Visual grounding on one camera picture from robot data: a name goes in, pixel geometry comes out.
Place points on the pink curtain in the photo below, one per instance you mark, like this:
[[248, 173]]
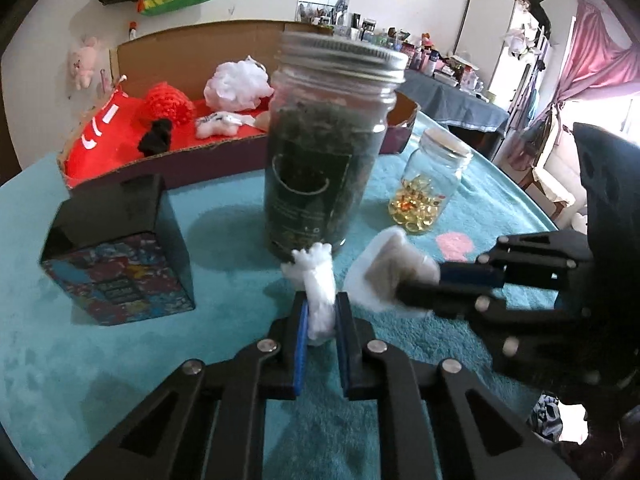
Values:
[[595, 68]]

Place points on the side table grey cloth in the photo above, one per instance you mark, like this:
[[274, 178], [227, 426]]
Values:
[[480, 124]]

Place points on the white cotton pad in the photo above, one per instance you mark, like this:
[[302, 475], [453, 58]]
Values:
[[361, 293]]

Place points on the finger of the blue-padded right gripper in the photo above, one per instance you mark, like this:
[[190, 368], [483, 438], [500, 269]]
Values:
[[470, 274], [445, 301]]

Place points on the black fluffy pompom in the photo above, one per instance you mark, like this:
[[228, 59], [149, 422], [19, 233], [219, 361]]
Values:
[[157, 139]]

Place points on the floral beauty cream tin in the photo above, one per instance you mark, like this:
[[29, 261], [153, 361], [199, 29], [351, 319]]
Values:
[[118, 252]]

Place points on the red mesh bath sponge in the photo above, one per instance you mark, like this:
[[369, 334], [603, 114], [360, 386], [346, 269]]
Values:
[[164, 101]]

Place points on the large glass jar metal lid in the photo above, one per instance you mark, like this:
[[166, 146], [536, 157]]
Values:
[[327, 122]]

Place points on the teal star blanket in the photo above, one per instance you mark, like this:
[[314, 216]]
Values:
[[66, 382]]

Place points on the white wardrobe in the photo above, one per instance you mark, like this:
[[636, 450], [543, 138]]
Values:
[[502, 40]]

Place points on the white mesh bath pouf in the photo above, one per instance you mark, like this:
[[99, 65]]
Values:
[[237, 86]]

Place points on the pink pig plush on wall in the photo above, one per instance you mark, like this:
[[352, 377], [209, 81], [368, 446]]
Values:
[[82, 63]]

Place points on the pink flat pad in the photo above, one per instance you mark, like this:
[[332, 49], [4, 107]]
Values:
[[455, 246]]

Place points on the pink broom handle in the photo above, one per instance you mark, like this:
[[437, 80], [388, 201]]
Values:
[[105, 82]]

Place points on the white fluffy plush toy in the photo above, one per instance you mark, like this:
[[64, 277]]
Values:
[[221, 124]]

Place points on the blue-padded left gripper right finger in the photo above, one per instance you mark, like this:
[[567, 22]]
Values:
[[435, 421]]

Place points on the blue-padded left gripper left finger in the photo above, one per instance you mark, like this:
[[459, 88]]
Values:
[[207, 421]]

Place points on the white soft cloth toy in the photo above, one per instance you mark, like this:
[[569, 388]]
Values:
[[311, 272]]

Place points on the mop handle orange grip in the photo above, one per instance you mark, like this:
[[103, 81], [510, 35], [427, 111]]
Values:
[[132, 31]]

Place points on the small glass jar gold beads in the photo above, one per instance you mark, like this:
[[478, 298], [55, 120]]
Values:
[[431, 177]]

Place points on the beige braided rope toy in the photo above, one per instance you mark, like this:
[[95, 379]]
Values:
[[262, 121]]

